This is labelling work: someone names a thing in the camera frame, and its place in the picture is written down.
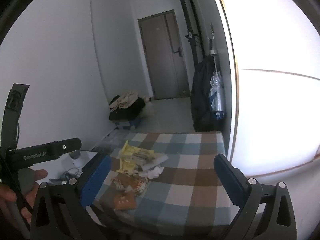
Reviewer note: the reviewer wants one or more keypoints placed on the silver folded umbrella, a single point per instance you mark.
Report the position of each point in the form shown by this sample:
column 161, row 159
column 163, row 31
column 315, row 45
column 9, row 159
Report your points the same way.
column 216, row 92

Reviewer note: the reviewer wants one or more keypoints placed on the wall hook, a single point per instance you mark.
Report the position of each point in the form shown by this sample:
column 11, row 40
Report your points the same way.
column 212, row 28

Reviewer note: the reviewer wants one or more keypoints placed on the black hanging jacket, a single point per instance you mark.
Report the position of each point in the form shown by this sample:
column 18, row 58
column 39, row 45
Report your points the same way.
column 200, row 95

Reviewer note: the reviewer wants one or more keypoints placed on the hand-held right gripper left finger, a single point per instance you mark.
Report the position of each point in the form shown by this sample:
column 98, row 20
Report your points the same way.
column 96, row 180

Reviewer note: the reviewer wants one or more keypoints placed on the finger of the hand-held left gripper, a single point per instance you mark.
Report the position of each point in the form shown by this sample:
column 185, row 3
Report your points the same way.
column 67, row 146

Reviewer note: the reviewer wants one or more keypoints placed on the blue white box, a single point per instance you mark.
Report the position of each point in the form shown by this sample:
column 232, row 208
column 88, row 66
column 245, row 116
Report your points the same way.
column 127, row 123

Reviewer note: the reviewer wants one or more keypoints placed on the white cup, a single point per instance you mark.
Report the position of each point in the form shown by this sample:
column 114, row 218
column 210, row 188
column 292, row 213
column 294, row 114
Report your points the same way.
column 75, row 158

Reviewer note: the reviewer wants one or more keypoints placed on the person's left hand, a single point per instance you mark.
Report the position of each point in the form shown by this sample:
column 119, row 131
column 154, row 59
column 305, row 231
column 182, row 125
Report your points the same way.
column 32, row 197

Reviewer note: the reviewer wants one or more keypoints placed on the white table top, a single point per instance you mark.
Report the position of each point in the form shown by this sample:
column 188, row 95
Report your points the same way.
column 275, row 80

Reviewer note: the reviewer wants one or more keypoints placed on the white plastic bag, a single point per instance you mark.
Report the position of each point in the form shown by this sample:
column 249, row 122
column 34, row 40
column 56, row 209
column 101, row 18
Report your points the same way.
column 146, row 98

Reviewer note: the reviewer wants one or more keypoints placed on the yellow snack wrapper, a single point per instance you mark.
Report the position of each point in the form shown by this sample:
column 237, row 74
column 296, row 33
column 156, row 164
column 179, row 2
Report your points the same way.
column 130, row 152

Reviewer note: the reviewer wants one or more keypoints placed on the black metal frame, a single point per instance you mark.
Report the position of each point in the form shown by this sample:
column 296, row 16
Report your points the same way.
column 191, row 17

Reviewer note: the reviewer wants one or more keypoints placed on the beige cloth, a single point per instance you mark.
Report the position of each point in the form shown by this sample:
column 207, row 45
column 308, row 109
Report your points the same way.
column 123, row 100

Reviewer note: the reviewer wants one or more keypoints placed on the checkered blanket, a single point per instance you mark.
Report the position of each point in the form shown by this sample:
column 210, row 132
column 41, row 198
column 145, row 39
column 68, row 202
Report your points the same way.
column 190, row 160

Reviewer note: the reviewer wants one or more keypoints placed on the white tissue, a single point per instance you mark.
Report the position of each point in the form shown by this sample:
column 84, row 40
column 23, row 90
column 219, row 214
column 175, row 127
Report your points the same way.
column 153, row 172
column 156, row 160

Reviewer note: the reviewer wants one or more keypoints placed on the grey door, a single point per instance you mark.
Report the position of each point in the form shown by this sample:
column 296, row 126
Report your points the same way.
column 162, row 57

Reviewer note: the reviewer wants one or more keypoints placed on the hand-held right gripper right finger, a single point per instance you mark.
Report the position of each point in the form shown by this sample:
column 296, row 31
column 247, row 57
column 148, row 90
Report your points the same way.
column 228, row 180

